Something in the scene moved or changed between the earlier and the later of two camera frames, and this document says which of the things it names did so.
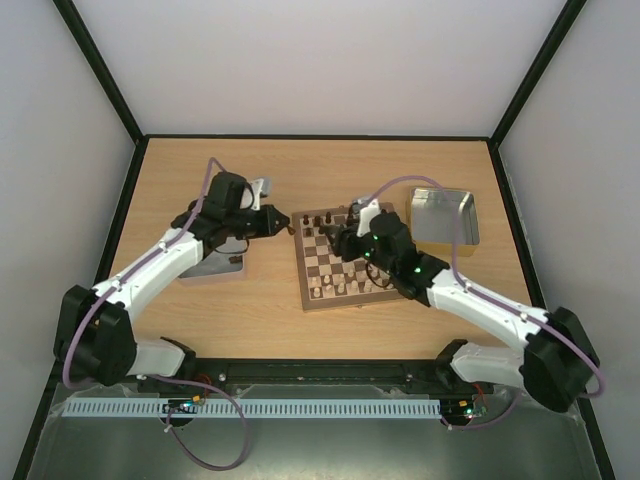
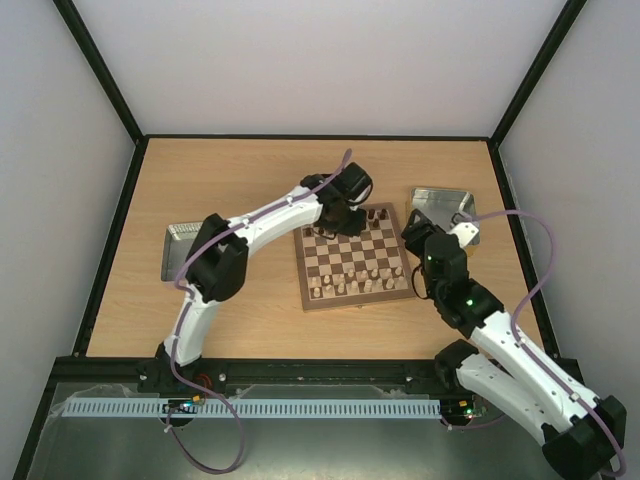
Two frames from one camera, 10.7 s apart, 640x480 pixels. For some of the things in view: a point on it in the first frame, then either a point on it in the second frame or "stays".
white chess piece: [354, 288] stays
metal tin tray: [219, 263] → [177, 240]
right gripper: [344, 241] → [417, 228]
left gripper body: [247, 230] → [346, 225]
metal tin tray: [437, 217] stays
